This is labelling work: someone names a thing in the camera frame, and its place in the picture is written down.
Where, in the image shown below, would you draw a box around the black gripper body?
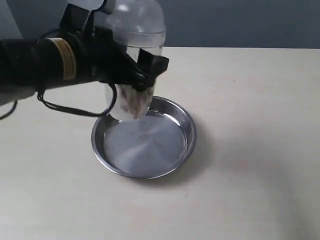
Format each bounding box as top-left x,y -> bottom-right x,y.
58,3 -> 136,86

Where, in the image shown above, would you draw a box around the clear plastic shaker bottle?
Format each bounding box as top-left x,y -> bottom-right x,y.
101,0 -> 167,121

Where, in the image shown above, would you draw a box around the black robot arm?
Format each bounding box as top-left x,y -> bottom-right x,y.
0,1 -> 169,105

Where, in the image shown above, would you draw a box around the round stainless steel tray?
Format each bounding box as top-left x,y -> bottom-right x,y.
91,96 -> 197,180

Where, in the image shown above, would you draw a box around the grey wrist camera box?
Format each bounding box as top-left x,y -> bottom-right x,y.
67,0 -> 116,14

